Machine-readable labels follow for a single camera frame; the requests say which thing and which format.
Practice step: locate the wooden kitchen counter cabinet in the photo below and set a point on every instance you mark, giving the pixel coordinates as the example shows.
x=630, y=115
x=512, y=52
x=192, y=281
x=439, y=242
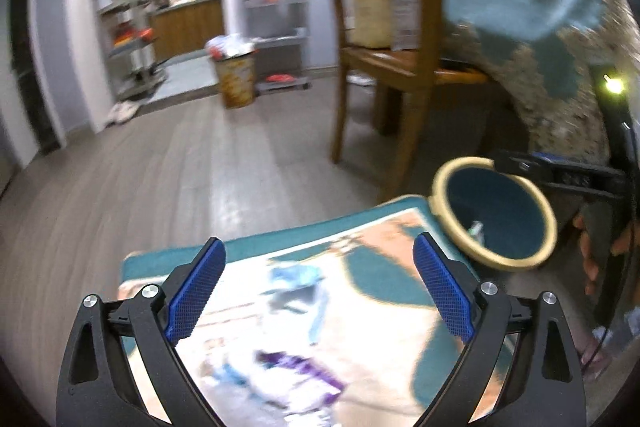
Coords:
x=187, y=27

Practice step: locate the person's right hand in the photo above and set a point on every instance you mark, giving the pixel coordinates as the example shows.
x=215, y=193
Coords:
x=592, y=252

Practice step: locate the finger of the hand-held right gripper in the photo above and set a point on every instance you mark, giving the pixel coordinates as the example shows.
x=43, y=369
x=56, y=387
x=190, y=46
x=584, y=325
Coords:
x=547, y=157
x=520, y=167

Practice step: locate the metal shelf rack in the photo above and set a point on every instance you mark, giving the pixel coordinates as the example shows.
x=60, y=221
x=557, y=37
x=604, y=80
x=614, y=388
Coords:
x=130, y=47

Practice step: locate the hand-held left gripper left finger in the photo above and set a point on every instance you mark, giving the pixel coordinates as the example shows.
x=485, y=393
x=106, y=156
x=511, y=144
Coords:
x=195, y=292

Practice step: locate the grey shelf rack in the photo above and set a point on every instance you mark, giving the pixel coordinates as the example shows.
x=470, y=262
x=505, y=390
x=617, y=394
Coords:
x=275, y=42

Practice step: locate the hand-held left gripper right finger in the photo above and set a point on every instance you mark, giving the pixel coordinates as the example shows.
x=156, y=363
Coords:
x=442, y=287

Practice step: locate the paper bag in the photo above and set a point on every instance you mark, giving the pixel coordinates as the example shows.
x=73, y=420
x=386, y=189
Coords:
x=370, y=19

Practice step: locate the teal orange printed cushion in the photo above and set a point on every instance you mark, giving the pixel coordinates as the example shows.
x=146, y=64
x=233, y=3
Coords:
x=380, y=277

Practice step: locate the person's leg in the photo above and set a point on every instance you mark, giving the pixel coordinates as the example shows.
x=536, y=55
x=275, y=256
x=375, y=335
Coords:
x=585, y=352

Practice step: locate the dark door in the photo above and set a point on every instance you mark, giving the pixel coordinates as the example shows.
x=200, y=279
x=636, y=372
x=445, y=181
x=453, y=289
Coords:
x=30, y=57

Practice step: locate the blue bin with yellow rim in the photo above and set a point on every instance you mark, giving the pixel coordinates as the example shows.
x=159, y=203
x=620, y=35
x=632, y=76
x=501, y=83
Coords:
x=500, y=202

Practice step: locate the patterned waste bin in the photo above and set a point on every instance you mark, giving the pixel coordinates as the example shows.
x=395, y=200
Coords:
x=237, y=79

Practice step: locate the wooden chair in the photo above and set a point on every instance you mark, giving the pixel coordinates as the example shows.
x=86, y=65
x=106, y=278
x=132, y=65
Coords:
x=385, y=72

